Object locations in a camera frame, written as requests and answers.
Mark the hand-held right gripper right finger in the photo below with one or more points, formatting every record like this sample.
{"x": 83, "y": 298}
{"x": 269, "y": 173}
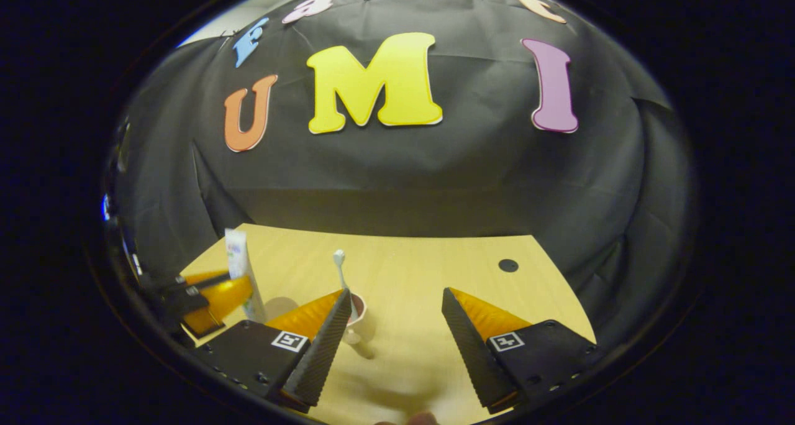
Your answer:
{"x": 475, "y": 356}

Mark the beige cup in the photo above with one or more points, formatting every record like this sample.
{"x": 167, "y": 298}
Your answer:
{"x": 360, "y": 316}

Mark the wooden desktop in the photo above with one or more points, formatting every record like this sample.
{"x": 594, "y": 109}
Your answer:
{"x": 422, "y": 276}

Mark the pale blue toothbrush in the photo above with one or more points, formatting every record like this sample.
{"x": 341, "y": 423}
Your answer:
{"x": 338, "y": 258}

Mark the black backdrop cloth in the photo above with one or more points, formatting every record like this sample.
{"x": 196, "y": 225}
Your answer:
{"x": 466, "y": 176}

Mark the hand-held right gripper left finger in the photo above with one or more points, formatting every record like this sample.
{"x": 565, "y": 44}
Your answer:
{"x": 320, "y": 356}

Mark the white toothpaste tube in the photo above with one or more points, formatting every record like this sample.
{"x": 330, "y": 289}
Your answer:
{"x": 239, "y": 263}

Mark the computer monitor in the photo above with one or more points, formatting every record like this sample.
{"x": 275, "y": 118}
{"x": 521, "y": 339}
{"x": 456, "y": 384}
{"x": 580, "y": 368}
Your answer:
{"x": 104, "y": 209}

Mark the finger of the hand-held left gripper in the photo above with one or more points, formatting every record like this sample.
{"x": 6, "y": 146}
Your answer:
{"x": 208, "y": 277}
{"x": 223, "y": 297}

